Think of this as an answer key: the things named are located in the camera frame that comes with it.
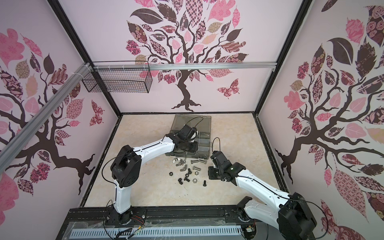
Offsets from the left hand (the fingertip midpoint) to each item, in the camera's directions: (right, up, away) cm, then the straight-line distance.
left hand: (196, 150), depth 91 cm
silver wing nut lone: (-7, -11, -1) cm, 14 cm away
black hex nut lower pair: (-9, -18, -6) cm, 21 cm away
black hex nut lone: (-15, -14, -3) cm, 21 cm away
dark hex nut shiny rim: (-6, -15, -3) cm, 16 cm away
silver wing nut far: (-13, -6, +2) cm, 15 cm away
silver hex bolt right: (+5, -8, +2) cm, 9 cm away
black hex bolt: (+5, -18, -7) cm, 20 cm away
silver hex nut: (0, -13, -3) cm, 14 cm away
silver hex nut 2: (-1, -17, -5) cm, 18 cm away
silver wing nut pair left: (-11, -9, +2) cm, 14 cm away
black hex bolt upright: (-4, -13, -3) cm, 14 cm away
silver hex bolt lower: (-1, -11, -1) cm, 11 cm away
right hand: (+7, -11, -8) cm, 16 cm away
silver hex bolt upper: (-2, -8, +1) cm, 8 cm away
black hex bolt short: (-6, -16, -5) cm, 18 cm away
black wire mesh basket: (-47, +47, +4) cm, 67 cm away
